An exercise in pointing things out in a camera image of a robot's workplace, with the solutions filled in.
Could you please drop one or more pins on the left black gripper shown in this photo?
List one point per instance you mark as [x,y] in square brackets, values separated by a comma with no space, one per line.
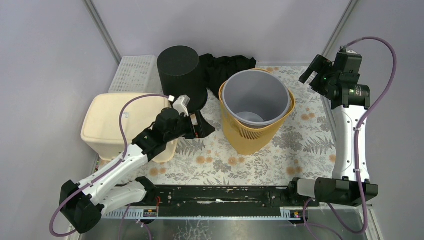
[194,124]

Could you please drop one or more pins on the floral tablecloth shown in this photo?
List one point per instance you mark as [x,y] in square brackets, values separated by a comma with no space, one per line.
[303,147]

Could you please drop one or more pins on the white perforated plastic basket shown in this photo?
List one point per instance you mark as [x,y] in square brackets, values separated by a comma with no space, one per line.
[137,74]

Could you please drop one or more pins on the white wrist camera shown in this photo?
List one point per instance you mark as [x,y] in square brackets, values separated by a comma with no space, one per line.
[348,51]
[180,104]

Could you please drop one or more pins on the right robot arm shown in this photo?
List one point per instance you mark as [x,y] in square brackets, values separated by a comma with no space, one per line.
[350,182]

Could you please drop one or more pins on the black cloth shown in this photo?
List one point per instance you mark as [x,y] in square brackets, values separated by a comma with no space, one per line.
[217,70]

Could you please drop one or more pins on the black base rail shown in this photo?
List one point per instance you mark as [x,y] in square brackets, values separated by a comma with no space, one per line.
[257,202]

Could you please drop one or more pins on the yellow wastebasket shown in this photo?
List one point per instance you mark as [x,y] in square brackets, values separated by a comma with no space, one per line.
[246,140]

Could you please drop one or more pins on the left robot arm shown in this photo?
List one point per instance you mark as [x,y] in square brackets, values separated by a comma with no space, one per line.
[84,203]

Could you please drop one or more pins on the grey plastic bin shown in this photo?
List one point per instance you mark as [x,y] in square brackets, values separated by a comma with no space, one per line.
[256,98]

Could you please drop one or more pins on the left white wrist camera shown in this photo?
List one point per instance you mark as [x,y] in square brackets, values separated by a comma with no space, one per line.
[180,104]

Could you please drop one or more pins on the cream plastic basket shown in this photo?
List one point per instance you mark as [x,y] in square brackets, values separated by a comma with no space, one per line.
[101,129]

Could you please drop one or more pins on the black round bucket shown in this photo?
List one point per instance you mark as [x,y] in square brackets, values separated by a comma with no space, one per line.
[181,73]

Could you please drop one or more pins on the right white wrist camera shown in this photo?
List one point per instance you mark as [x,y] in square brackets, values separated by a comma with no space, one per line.
[348,51]

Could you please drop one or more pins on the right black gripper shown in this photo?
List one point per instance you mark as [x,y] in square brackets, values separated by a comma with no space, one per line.
[320,65]

